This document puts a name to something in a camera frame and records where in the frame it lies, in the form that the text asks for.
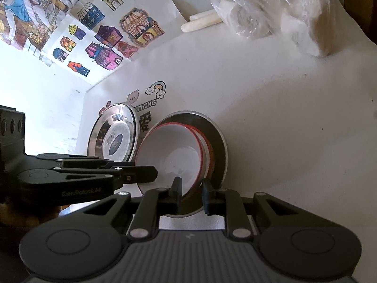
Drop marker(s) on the white cotton wad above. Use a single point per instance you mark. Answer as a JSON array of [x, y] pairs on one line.
[[306, 29]]

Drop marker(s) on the cartoon figures wall poster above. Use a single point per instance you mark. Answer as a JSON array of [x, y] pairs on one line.
[[29, 11]]

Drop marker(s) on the large red-rimmed white bowl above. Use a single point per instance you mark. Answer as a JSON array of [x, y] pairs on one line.
[[169, 153]]

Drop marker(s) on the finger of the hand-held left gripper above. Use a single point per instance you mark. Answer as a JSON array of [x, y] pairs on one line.
[[85, 161], [141, 174]]

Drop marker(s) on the bear sticker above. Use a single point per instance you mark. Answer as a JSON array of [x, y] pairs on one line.
[[134, 95]]

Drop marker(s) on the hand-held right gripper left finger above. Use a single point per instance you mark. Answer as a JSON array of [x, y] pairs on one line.
[[177, 196]]

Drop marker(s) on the person's left hand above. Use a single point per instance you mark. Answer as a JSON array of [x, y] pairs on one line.
[[26, 213]]

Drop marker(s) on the large steel plate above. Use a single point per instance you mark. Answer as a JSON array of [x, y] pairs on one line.
[[98, 137]]

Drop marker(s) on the black lettering sticker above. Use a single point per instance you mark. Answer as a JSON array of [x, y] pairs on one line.
[[145, 105]]

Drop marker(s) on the steel bowl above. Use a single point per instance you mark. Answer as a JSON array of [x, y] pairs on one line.
[[220, 153]]

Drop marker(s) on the cloud rainbow sticker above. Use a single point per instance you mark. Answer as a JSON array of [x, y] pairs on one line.
[[156, 90]]

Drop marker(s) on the white tissue roll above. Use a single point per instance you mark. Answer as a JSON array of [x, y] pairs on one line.
[[247, 17]]

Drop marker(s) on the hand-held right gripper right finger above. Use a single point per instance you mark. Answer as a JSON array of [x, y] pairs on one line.
[[207, 201]]

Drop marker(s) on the small red-rimmed white bowl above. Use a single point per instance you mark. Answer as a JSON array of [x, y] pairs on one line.
[[207, 151]]

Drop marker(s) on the coloured houses paper drawing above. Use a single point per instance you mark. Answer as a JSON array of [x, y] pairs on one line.
[[88, 51]]

